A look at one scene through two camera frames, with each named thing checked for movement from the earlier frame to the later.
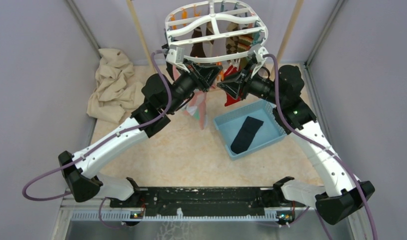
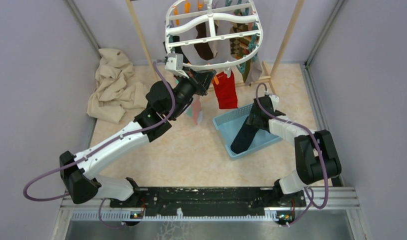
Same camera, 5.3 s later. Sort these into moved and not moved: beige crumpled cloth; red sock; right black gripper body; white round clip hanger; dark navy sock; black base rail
Moved: white round clip hanger; right black gripper body; red sock
Not moved: dark navy sock; black base rail; beige crumpled cloth
